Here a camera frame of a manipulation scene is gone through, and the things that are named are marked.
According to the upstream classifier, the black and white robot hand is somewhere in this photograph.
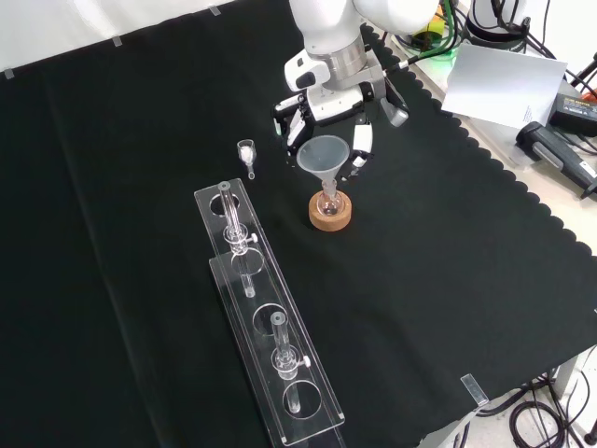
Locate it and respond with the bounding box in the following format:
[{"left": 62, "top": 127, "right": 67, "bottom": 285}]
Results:
[{"left": 272, "top": 82, "right": 379, "bottom": 182}]

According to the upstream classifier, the clear plastic funnel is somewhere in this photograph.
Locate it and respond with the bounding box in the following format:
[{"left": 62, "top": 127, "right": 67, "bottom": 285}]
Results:
[{"left": 297, "top": 134, "right": 351, "bottom": 197}]

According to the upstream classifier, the glass round-bottom flask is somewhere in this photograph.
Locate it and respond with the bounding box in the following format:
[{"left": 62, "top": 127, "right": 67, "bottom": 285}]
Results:
[{"left": 315, "top": 180, "right": 346, "bottom": 217}]

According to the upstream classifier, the glass weighing funnel with powder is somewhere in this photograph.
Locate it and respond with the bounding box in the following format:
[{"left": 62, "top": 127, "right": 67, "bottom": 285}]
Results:
[{"left": 236, "top": 138, "right": 258, "bottom": 181}]

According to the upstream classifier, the clear acrylic funnel stand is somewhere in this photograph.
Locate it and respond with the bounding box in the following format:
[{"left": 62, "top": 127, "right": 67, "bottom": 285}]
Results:
[{"left": 193, "top": 176, "right": 347, "bottom": 448}]

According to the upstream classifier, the yellow stop button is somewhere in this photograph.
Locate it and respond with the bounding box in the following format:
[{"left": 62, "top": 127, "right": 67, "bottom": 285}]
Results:
[{"left": 412, "top": 11, "right": 449, "bottom": 44}]

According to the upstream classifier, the black cloth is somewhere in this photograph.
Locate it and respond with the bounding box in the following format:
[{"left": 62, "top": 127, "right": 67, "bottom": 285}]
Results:
[{"left": 0, "top": 0, "right": 597, "bottom": 448}]

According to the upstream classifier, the pale white board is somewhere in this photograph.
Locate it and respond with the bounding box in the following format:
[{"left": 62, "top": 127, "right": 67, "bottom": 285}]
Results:
[{"left": 440, "top": 42, "right": 569, "bottom": 130}]

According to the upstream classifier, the black handheld tool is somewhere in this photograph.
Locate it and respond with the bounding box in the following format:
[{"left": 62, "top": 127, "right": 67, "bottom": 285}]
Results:
[{"left": 515, "top": 120, "right": 597, "bottom": 200}]

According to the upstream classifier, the black power adapter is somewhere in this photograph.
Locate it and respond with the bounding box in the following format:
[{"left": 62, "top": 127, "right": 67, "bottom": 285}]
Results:
[{"left": 548, "top": 91, "right": 597, "bottom": 137}]

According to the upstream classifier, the black and red tripod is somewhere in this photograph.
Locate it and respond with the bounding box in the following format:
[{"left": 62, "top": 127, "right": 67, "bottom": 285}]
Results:
[{"left": 566, "top": 50, "right": 597, "bottom": 102}]

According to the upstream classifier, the clear tape strip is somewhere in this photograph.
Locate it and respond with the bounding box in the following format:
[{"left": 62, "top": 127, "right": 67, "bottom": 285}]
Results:
[{"left": 460, "top": 373, "right": 490, "bottom": 406}]

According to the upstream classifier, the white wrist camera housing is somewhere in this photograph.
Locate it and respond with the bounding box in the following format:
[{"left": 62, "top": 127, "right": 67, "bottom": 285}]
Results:
[{"left": 284, "top": 50, "right": 331, "bottom": 92}]

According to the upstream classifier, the cork ring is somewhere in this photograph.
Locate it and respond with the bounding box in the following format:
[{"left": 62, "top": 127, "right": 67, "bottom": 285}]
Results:
[{"left": 307, "top": 190, "right": 354, "bottom": 232}]

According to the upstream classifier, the green cable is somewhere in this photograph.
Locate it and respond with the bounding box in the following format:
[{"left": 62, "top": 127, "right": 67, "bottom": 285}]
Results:
[{"left": 410, "top": 0, "right": 470, "bottom": 62}]

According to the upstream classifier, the black cable bundle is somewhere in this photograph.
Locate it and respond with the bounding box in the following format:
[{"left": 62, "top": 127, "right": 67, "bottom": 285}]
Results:
[{"left": 475, "top": 368, "right": 597, "bottom": 448}]

